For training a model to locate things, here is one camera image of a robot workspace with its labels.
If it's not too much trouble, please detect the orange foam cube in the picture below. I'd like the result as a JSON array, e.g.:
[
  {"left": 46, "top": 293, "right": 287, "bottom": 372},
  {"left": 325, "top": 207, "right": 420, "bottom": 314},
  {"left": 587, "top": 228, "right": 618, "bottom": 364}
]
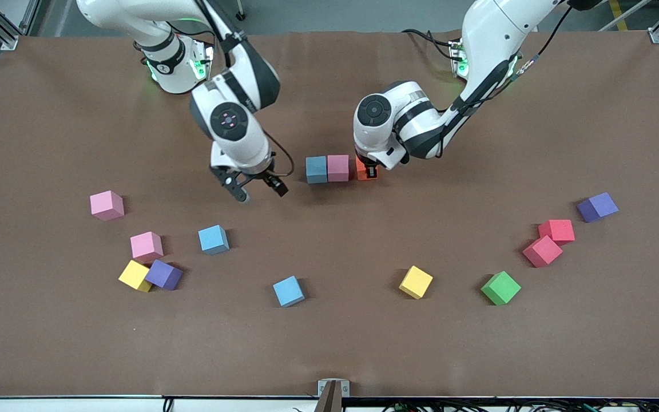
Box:
[{"left": 355, "top": 156, "right": 379, "bottom": 181}]

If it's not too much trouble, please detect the pink foam cube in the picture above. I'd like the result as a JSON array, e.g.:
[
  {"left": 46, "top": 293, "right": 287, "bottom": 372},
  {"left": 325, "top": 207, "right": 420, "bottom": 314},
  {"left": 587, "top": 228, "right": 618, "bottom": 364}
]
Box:
[
  {"left": 327, "top": 154, "right": 350, "bottom": 183},
  {"left": 130, "top": 231, "right": 165, "bottom": 264},
  {"left": 90, "top": 191, "right": 125, "bottom": 222}
]

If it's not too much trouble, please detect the blue foam cube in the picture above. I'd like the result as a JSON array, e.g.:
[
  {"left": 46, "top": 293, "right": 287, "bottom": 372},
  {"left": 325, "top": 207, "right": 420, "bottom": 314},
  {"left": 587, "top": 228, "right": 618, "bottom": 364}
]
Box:
[
  {"left": 198, "top": 224, "right": 231, "bottom": 255},
  {"left": 272, "top": 275, "right": 306, "bottom": 308},
  {"left": 305, "top": 156, "right": 329, "bottom": 184}
]

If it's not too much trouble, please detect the purple foam cube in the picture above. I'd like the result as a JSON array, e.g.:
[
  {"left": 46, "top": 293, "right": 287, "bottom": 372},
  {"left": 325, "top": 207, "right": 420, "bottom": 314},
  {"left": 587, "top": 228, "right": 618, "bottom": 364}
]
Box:
[
  {"left": 145, "top": 259, "right": 184, "bottom": 291},
  {"left": 577, "top": 192, "right": 620, "bottom": 224}
]

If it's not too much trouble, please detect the yellow foam cube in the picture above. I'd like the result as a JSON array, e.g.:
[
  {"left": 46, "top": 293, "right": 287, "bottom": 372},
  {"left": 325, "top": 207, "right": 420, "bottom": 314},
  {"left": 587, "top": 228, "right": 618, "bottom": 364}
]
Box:
[
  {"left": 118, "top": 260, "right": 153, "bottom": 294},
  {"left": 398, "top": 265, "right": 434, "bottom": 300}
]

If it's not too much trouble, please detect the green foam cube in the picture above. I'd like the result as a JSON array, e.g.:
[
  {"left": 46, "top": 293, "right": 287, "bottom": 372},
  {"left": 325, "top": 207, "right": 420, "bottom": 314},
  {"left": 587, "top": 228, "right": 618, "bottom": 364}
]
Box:
[{"left": 480, "top": 271, "right": 522, "bottom": 307}]

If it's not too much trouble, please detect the brown table cover sheet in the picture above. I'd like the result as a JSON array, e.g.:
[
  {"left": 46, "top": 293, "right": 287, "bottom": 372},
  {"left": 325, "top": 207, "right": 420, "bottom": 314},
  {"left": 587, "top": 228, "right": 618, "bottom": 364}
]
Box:
[{"left": 0, "top": 30, "right": 659, "bottom": 398}]

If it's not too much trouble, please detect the red foam cube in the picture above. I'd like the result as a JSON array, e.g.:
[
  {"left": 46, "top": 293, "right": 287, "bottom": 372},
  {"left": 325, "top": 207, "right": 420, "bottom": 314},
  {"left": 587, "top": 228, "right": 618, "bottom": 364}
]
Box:
[
  {"left": 522, "top": 235, "right": 564, "bottom": 268},
  {"left": 538, "top": 219, "right": 576, "bottom": 245}
]

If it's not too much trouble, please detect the white table edge rail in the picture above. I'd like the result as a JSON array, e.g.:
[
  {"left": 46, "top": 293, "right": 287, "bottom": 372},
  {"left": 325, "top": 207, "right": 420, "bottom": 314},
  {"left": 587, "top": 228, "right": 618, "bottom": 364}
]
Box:
[{"left": 0, "top": 395, "right": 659, "bottom": 412}]

